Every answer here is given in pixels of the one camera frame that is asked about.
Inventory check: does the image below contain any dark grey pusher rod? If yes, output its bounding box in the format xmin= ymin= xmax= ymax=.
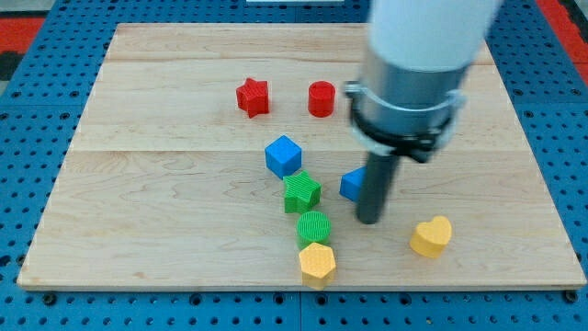
xmin=356 ymin=153 xmax=401 ymax=224

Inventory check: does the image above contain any light wooden board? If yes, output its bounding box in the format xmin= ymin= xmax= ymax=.
xmin=17 ymin=24 xmax=585 ymax=291

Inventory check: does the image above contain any red cylinder block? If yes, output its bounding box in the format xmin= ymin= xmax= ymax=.
xmin=308 ymin=81 xmax=335 ymax=118

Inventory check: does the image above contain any blue cube block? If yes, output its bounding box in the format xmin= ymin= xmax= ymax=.
xmin=265 ymin=135 xmax=302 ymax=179

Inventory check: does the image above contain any red star block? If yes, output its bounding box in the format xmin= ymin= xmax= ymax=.
xmin=235 ymin=77 xmax=269 ymax=119

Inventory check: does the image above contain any green cylinder block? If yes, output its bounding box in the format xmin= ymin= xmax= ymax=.
xmin=297 ymin=211 xmax=331 ymax=249

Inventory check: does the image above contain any yellow hexagon block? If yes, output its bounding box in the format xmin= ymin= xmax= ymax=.
xmin=299 ymin=243 xmax=336 ymax=291

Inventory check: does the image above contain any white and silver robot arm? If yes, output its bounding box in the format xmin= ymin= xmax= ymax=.
xmin=345 ymin=0 xmax=503 ymax=163

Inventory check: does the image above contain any blue triangle block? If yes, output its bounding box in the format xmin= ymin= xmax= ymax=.
xmin=339 ymin=166 xmax=366 ymax=202

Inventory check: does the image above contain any green star block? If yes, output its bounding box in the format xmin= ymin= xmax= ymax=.
xmin=283 ymin=170 xmax=322 ymax=214

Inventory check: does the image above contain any yellow heart block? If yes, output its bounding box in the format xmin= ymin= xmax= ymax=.
xmin=409 ymin=215 xmax=453 ymax=258

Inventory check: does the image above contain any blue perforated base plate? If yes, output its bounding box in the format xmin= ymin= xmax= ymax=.
xmin=1 ymin=0 xmax=587 ymax=330

